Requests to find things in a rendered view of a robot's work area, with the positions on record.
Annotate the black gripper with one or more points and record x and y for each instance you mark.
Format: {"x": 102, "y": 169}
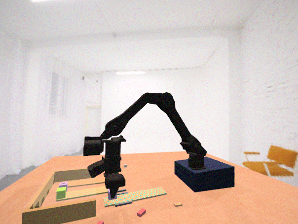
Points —
{"x": 113, "y": 180}

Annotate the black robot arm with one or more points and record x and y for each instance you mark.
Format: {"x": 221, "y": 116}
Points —
{"x": 165, "y": 101}

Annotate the beige strip with teal dots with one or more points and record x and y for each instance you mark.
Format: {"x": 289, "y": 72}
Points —
{"x": 135, "y": 196}

